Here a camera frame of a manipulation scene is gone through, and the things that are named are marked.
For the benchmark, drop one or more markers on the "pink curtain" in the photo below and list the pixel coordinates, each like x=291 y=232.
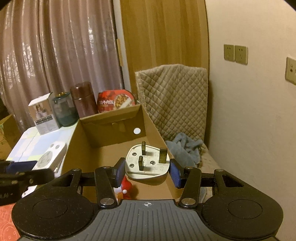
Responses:
x=57 y=46

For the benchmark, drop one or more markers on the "brown thermos flask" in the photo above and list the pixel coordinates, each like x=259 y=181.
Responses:
x=84 y=99

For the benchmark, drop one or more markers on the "tan paper strip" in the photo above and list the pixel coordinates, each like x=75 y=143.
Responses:
x=120 y=53

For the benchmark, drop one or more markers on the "white plug adapter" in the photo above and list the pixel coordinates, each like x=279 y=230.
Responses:
x=152 y=166

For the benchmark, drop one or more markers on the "quilted beige blanket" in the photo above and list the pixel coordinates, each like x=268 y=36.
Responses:
x=175 y=97

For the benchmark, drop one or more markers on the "beige wall socket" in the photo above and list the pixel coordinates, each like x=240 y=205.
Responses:
x=291 y=70
x=229 y=53
x=241 y=55

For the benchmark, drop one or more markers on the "white product box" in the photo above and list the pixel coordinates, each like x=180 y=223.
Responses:
x=45 y=115

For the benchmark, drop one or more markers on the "cardboard box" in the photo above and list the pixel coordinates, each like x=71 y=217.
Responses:
x=152 y=129

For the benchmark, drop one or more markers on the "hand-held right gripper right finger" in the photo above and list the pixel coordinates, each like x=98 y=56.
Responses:
x=177 y=173

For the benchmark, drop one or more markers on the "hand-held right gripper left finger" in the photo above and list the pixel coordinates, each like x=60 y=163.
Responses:
x=119 y=172

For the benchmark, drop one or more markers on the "grey-blue fleece cloth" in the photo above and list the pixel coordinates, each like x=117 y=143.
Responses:
x=185 y=148

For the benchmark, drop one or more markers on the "checked pastel tablecloth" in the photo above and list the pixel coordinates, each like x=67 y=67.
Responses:
x=29 y=141

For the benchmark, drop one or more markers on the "teal glass jar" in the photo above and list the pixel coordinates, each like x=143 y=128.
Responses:
x=64 y=111

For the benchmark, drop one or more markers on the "wooden wardrobe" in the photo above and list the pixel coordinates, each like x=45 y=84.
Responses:
x=161 y=34

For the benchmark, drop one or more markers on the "white rounded device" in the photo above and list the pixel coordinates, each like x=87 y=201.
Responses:
x=49 y=156

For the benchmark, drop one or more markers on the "red toy figure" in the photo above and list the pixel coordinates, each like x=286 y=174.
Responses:
x=127 y=188

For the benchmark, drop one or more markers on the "red instant food bowl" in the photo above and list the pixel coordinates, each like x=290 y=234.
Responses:
x=113 y=100

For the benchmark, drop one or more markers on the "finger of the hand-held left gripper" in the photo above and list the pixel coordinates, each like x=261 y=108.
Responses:
x=22 y=166
x=39 y=175

